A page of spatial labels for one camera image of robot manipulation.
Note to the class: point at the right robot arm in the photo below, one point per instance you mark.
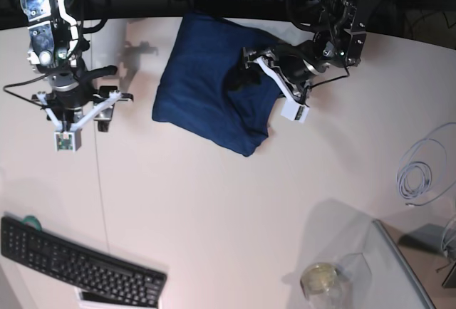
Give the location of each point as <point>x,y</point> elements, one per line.
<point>57,41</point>

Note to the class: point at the black computer keyboard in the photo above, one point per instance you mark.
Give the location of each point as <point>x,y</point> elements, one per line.
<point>79,266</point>

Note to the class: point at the dark blue t-shirt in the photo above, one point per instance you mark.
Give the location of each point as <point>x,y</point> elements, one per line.
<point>192,91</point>

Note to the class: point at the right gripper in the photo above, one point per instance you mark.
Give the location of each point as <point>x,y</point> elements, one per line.
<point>72,93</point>

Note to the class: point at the clear tape roll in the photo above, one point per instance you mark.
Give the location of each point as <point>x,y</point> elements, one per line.
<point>319,278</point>

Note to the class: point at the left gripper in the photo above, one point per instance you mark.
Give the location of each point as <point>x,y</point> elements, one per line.
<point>299,65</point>

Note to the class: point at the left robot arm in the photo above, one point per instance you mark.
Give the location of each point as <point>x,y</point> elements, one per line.
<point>339,34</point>

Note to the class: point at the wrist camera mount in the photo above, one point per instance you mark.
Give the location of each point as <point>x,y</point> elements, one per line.
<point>69,123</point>
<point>295,107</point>

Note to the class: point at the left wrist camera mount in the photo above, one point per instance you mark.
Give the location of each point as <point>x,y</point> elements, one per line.
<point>295,107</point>

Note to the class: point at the green tape roll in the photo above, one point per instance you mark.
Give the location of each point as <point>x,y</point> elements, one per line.
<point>33,222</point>

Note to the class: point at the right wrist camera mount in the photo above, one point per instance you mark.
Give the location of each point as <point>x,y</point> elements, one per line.
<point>69,123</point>

